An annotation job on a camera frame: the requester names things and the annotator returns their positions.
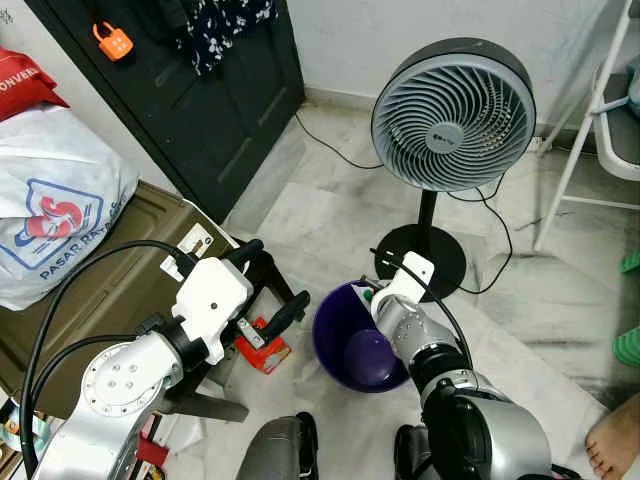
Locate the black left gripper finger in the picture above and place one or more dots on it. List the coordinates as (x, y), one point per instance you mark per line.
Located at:
(245, 253)
(287, 312)

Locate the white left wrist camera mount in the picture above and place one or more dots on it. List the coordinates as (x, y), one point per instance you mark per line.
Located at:
(215, 295)

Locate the olive storage box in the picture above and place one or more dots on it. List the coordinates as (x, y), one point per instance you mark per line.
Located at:
(90, 300)

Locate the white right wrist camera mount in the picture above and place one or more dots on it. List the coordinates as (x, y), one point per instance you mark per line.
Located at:
(412, 275)

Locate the red packet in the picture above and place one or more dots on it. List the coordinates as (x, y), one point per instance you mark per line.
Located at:
(265, 350)

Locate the black wooden door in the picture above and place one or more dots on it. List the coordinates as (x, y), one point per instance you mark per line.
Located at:
(230, 110)

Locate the pale blue item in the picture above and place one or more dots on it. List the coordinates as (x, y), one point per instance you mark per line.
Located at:
(632, 85)

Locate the person's bare foot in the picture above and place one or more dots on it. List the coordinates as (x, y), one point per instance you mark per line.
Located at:
(615, 445)

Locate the black low stool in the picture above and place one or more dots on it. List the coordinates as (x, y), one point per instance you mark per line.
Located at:
(285, 278)

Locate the white printed plastic bag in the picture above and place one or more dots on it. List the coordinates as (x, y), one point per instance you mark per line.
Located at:
(60, 190)

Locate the purple plastic bucket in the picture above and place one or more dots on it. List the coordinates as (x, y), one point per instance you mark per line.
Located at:
(345, 340)

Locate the silver robot leg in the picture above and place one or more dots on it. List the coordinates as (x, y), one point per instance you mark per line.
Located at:
(280, 450)
(412, 455)

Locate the small white green wrapper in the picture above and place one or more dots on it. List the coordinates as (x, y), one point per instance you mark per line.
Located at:
(368, 291)

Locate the silver right robot leg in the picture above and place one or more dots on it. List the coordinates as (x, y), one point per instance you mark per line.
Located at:
(412, 455)

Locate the red printed bag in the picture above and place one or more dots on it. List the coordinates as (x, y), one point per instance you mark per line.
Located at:
(25, 85)

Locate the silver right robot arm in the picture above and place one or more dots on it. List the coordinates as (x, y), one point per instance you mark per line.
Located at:
(480, 440)

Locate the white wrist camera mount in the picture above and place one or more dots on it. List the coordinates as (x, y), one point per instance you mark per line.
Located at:
(215, 295)
(412, 275)

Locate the white folding chair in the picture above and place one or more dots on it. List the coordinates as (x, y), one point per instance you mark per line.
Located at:
(615, 140)

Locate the grey standing fan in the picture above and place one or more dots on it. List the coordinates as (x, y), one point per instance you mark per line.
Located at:
(450, 120)

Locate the silver left robot leg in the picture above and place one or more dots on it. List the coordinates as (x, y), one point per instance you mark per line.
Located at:
(280, 450)

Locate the dark floral garment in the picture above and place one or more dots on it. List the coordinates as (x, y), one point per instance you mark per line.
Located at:
(230, 30)

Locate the orange padlock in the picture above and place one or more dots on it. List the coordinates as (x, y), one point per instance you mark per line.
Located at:
(115, 44)

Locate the small red item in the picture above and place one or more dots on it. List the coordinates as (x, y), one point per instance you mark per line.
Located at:
(152, 452)

